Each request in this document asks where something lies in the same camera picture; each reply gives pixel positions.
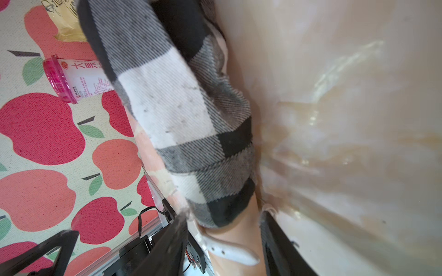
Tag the black white plaid shirt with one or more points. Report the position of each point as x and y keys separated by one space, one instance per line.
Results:
x=167 y=62

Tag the mannequin hand and forearm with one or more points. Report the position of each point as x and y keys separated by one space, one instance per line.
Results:
x=243 y=231

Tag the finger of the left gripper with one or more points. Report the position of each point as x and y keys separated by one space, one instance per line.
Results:
x=65 y=241

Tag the yellow green chips bag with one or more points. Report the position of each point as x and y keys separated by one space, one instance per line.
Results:
x=64 y=15

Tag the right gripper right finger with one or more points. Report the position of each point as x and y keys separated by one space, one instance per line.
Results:
x=280 y=256

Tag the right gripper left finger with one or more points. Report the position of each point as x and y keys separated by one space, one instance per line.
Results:
x=167 y=256

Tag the rose gold wrist watch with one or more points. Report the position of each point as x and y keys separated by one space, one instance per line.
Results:
x=230 y=250

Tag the pink lid drink cup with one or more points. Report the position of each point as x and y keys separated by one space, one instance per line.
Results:
x=74 y=80

